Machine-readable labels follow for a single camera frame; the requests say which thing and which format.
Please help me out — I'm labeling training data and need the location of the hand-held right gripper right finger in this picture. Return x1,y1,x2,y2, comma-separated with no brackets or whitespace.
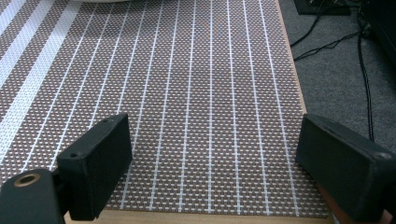
295,113,396,224

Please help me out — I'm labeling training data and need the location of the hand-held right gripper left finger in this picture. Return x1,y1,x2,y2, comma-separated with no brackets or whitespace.
56,113,134,222

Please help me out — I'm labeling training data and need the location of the brown white striped woven placemat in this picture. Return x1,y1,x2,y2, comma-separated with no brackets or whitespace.
0,0,330,217

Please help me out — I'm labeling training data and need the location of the black equipment case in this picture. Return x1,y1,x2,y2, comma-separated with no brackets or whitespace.
362,0,396,64

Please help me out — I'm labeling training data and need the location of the thick black floor cable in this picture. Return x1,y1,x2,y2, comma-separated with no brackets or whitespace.
356,6,375,143

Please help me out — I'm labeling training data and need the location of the black stand base plate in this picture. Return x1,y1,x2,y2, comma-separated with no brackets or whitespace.
293,0,352,16

